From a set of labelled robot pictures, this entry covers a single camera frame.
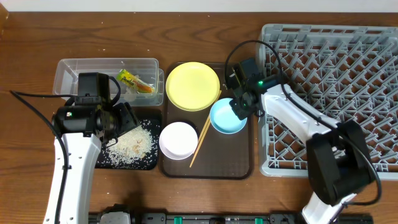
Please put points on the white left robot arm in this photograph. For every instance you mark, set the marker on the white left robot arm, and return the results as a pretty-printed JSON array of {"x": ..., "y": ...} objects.
[{"x": 81, "y": 133}]

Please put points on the left wooden chopstick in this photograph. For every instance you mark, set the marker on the left wooden chopstick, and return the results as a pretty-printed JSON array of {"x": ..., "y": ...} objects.
[{"x": 204, "y": 130}]

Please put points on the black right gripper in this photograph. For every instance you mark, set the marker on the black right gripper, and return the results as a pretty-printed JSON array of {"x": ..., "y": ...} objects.
[{"x": 240, "y": 112}]

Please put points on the grey dishwasher rack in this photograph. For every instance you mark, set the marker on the grey dishwasher rack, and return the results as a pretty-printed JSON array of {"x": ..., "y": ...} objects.
[{"x": 345, "y": 72}]

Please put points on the white bowl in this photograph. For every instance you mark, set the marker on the white bowl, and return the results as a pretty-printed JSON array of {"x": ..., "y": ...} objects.
[{"x": 178, "y": 141}]

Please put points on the black plastic tray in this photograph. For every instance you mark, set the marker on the black plastic tray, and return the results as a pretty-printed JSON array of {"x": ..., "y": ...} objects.
[{"x": 149, "y": 161}]

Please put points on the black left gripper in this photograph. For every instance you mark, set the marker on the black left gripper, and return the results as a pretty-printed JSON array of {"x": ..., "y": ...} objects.
[{"x": 130, "y": 120}]

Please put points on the green orange snack wrapper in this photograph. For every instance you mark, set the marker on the green orange snack wrapper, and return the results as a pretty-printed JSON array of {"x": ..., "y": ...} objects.
[{"x": 134, "y": 82}]

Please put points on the clear plastic bin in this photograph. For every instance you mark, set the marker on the clear plastic bin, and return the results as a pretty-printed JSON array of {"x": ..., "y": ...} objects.
[{"x": 146, "y": 69}]

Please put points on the dark brown serving tray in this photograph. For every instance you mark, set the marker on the dark brown serving tray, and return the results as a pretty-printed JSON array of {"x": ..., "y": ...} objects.
[{"x": 221, "y": 156}]

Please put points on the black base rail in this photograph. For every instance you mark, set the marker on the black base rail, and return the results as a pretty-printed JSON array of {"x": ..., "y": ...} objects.
[{"x": 119, "y": 213}]

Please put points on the yellow plate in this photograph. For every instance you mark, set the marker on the yellow plate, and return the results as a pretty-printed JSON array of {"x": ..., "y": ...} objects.
[{"x": 192, "y": 86}]

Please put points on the right wooden chopstick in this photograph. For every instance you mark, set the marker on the right wooden chopstick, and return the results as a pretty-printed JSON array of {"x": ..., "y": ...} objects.
[{"x": 196, "y": 152}]

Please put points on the pile of white rice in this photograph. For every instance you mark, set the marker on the pile of white rice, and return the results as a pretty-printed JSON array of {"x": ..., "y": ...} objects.
[{"x": 130, "y": 146}]

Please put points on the wooden chopstick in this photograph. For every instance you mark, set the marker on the wooden chopstick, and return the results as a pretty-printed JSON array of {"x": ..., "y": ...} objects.
[
  {"x": 204, "y": 130},
  {"x": 196, "y": 152}
]

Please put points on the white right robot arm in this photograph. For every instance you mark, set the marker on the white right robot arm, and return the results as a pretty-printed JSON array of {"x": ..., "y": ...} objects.
[{"x": 338, "y": 160}]

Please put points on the light blue bowl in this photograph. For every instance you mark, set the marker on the light blue bowl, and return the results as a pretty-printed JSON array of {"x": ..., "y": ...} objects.
[{"x": 223, "y": 119}]

